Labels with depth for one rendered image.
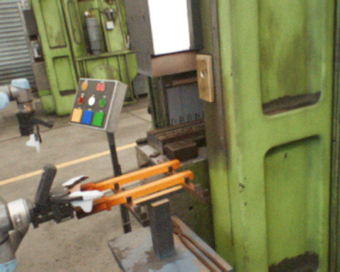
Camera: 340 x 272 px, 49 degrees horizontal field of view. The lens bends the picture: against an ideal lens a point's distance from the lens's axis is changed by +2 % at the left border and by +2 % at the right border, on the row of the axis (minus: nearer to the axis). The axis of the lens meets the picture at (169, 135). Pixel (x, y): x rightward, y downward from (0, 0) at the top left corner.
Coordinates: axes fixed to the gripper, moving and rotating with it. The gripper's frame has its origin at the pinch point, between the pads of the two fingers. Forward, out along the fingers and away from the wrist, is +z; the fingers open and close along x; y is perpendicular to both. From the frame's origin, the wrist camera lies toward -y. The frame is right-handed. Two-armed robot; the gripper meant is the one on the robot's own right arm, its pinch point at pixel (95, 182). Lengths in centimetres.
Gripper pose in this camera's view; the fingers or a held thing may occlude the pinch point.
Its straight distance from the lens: 115.0
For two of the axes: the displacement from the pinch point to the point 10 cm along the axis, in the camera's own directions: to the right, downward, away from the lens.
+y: 1.1, 9.4, 3.2
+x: 4.7, 2.3, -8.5
